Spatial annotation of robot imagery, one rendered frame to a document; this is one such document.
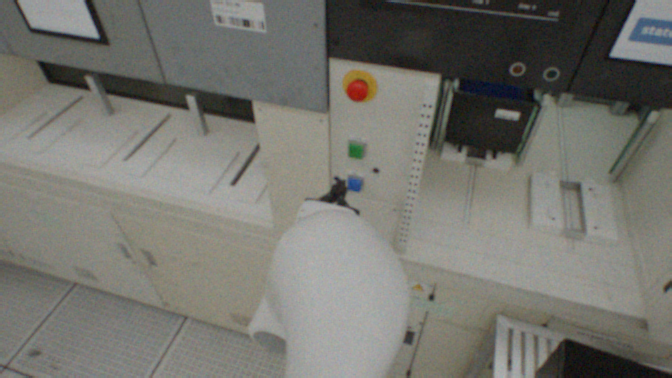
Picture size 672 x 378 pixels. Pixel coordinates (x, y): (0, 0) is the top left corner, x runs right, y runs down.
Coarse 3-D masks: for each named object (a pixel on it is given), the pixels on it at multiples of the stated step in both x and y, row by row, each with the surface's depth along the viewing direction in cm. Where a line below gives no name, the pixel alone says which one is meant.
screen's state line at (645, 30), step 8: (640, 24) 58; (648, 24) 58; (656, 24) 58; (664, 24) 57; (632, 32) 59; (640, 32) 59; (648, 32) 59; (656, 32) 58; (664, 32) 58; (632, 40) 60; (640, 40) 59; (648, 40) 59; (656, 40) 59; (664, 40) 59
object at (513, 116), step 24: (456, 96) 120; (480, 96) 118; (528, 96) 126; (456, 120) 125; (480, 120) 123; (504, 120) 121; (528, 120) 119; (456, 144) 132; (480, 144) 129; (504, 144) 126
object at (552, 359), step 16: (560, 352) 88; (576, 352) 91; (592, 352) 89; (608, 352) 87; (544, 368) 95; (560, 368) 85; (576, 368) 95; (592, 368) 92; (608, 368) 90; (624, 368) 88; (640, 368) 86
